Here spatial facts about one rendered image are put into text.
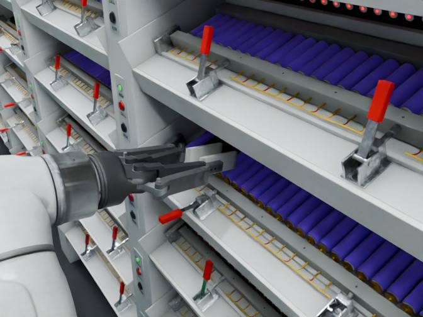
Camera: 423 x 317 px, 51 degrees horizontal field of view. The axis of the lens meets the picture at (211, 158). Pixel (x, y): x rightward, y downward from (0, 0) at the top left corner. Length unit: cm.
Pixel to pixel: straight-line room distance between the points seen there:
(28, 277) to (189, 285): 42
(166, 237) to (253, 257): 34
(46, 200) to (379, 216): 36
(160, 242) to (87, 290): 77
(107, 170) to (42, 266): 15
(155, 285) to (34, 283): 54
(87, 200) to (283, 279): 27
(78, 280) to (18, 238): 121
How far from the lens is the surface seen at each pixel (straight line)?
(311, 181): 47
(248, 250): 64
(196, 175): 63
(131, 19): 74
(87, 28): 98
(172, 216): 67
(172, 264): 91
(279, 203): 65
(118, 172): 59
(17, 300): 49
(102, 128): 101
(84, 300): 165
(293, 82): 53
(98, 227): 136
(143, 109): 79
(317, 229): 61
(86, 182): 56
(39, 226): 53
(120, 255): 125
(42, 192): 54
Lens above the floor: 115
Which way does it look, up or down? 28 degrees down
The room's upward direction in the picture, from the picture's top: straight up
